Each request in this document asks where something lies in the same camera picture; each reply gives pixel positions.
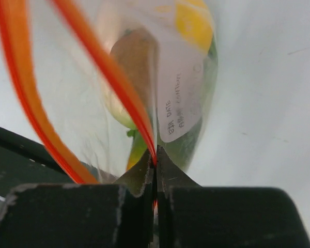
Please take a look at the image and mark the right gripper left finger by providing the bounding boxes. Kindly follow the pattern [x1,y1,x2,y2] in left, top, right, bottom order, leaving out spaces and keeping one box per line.
[0,151,154,247]

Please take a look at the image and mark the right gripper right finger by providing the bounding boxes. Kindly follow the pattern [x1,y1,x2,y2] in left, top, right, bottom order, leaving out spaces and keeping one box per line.
[156,147,310,247]

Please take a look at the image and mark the clear zip top bag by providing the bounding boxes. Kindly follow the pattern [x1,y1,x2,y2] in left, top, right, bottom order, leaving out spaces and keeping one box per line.
[0,1,208,184]

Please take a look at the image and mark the green fake lettuce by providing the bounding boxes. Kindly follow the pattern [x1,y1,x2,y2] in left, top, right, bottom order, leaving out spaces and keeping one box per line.
[157,38,218,171]

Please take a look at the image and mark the orange green fake mango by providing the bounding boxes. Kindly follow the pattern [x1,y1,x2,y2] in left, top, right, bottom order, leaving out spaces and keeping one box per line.
[126,130,147,171]

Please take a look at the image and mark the brown fake kiwi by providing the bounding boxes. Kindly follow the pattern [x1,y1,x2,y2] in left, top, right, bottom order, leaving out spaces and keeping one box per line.
[110,28,158,107]

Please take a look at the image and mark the yellow fake lemon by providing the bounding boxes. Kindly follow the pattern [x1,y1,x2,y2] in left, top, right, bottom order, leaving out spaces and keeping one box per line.
[154,0,214,54]

